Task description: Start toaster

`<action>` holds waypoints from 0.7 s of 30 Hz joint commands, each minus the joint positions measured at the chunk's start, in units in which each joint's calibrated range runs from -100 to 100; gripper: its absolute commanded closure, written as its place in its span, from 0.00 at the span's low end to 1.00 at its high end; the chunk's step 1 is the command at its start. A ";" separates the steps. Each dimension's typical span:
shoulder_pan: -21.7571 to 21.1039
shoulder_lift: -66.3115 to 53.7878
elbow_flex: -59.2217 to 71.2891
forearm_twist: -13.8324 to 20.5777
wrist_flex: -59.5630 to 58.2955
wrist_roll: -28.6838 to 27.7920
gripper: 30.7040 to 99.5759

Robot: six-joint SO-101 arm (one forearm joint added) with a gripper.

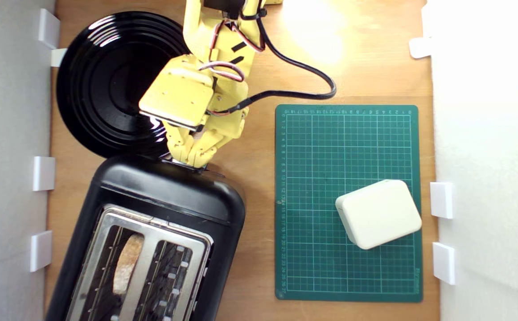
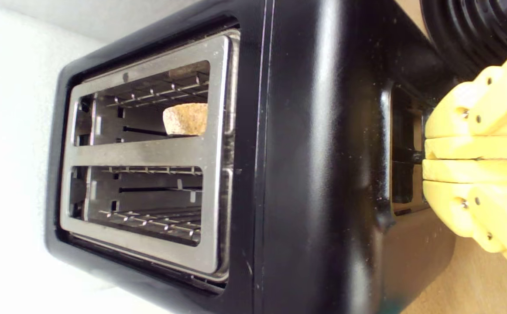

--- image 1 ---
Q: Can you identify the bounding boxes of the red white servo wires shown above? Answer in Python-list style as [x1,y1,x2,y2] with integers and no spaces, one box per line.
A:
[198,61,246,83]
[214,20,267,61]

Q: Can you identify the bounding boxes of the green cutting mat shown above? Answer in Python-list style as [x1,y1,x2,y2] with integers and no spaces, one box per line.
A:
[275,105,423,303]

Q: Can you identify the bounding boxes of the white wall clip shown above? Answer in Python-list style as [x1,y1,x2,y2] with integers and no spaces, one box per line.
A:
[432,242,456,286]
[50,48,68,68]
[38,8,61,49]
[30,230,53,273]
[409,37,433,60]
[33,156,56,192]
[430,181,454,219]

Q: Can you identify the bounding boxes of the slice of brown bread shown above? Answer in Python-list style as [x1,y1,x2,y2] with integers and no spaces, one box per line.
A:
[112,233,145,296]

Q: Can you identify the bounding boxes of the black camera cable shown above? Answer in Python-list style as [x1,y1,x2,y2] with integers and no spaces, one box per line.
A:
[237,9,337,113]

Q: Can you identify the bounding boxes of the white block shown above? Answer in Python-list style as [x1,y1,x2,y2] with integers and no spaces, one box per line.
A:
[335,179,423,251]

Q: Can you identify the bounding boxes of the black plate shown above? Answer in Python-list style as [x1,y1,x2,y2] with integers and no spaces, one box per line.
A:
[56,11,193,159]

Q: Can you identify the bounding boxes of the black two-slot toaster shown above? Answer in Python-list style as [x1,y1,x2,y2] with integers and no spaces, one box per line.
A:
[45,154,247,321]

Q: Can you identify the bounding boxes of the yellow wrist camera housing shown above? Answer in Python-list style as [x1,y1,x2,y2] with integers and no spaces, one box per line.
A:
[138,54,215,132]

